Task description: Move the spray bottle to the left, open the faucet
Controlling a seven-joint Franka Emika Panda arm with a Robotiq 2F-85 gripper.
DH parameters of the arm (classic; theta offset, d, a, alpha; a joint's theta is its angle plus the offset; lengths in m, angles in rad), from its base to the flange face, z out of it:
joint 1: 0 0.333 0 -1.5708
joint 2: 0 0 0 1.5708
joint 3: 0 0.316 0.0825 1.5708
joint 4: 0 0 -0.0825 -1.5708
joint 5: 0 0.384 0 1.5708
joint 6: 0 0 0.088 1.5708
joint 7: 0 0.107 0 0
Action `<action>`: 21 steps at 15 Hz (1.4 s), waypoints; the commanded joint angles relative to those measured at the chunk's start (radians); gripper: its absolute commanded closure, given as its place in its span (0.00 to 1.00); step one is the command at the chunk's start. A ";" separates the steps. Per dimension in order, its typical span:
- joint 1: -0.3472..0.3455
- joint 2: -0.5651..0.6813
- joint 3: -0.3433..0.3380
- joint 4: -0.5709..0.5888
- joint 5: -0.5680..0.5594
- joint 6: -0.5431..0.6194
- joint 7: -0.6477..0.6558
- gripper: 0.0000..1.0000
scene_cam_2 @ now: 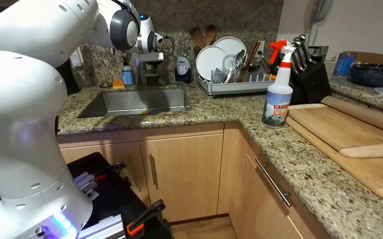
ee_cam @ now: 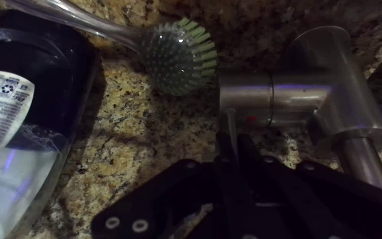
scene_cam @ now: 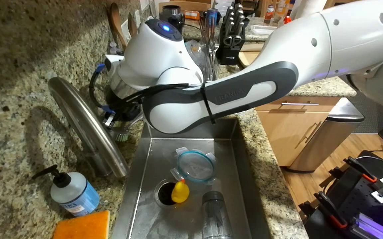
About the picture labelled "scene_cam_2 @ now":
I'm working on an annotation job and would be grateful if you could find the white backsplash outlet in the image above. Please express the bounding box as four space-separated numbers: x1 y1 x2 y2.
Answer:
69 45 85 67

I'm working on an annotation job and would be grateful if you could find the steel sink basin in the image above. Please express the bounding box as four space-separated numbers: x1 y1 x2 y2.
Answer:
77 86 190 118

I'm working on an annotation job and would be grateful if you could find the wooden spoon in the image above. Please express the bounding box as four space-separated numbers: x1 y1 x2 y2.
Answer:
189 25 206 49
204 24 218 45

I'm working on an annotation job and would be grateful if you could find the dark green glass bottle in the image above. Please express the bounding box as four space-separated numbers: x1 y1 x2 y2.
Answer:
57 58 81 95

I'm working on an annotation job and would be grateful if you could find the black knife block with knives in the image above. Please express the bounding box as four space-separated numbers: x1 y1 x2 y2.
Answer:
289 33 333 105

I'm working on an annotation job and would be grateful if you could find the silver aluminium frame rail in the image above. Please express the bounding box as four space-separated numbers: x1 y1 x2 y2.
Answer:
79 214 127 239

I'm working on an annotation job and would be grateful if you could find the wooden tray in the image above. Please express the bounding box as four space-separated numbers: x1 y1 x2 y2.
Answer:
342 50 383 71

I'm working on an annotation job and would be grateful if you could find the white spray bottle red trigger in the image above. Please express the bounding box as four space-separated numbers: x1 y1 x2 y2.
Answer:
261 38 294 127

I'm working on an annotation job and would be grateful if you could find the grey dish rack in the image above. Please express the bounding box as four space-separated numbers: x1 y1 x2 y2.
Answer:
197 61 277 98

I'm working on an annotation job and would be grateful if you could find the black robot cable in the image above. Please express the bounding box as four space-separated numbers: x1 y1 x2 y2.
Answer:
155 33 177 58

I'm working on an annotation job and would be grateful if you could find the small wooden cutting board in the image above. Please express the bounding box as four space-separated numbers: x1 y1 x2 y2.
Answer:
284 102 383 158

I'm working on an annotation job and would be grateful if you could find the large wooden cutting board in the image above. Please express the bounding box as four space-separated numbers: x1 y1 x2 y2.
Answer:
282 114 383 202

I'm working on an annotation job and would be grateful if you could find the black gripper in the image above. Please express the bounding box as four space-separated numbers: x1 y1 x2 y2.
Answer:
133 52 165 86

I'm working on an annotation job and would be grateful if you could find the steel drawer bar handle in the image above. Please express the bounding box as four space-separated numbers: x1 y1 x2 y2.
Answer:
253 158 293 208

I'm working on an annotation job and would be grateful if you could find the clear drinking glass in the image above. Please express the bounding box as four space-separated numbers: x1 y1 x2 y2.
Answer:
221 50 246 74

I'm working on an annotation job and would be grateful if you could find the orange black clamp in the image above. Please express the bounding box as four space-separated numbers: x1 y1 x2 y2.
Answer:
124 199 168 237
95 160 128 183

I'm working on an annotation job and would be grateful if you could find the light wooden base cabinet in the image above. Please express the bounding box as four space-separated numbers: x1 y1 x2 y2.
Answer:
53 121 335 239

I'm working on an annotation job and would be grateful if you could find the clear soap dispenser black pump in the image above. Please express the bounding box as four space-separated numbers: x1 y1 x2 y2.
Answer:
120 57 136 87

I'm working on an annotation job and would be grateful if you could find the steel gooseneck faucet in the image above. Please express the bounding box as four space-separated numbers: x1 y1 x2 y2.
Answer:
139 61 160 87

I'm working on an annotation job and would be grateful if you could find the dark blue bowl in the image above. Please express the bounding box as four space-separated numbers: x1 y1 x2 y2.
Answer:
347 61 383 87

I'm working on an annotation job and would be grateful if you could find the black robot cart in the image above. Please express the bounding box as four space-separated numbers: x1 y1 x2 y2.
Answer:
64 151 173 239

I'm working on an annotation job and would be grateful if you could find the orange sponge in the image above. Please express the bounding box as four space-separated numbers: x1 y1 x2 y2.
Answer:
111 79 127 91

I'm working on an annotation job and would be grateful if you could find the wooden rolling pin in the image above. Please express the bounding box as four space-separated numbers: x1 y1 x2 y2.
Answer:
319 94 383 133

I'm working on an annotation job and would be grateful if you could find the small white plate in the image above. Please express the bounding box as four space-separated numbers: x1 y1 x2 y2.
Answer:
194 44 228 82

